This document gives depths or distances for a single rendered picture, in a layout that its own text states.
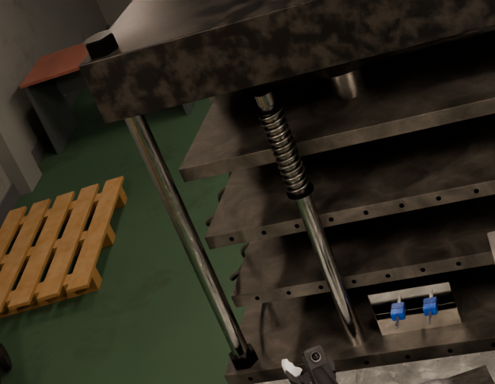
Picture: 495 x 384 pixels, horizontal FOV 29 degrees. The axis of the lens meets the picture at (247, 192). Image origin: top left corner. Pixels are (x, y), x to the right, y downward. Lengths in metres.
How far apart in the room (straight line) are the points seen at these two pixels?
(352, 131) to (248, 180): 0.63
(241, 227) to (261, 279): 0.26
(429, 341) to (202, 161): 0.94
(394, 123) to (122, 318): 3.00
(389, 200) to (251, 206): 0.51
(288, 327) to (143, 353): 1.81
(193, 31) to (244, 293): 0.99
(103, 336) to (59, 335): 0.33
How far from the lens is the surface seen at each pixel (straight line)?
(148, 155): 2.97
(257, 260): 3.43
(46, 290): 5.94
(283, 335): 3.46
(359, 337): 3.26
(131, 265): 6.02
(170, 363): 5.00
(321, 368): 2.08
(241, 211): 3.23
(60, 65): 8.08
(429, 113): 2.86
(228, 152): 3.06
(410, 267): 3.12
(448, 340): 3.18
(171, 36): 2.76
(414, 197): 2.97
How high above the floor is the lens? 2.77
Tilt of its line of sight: 26 degrees down
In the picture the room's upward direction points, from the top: 22 degrees counter-clockwise
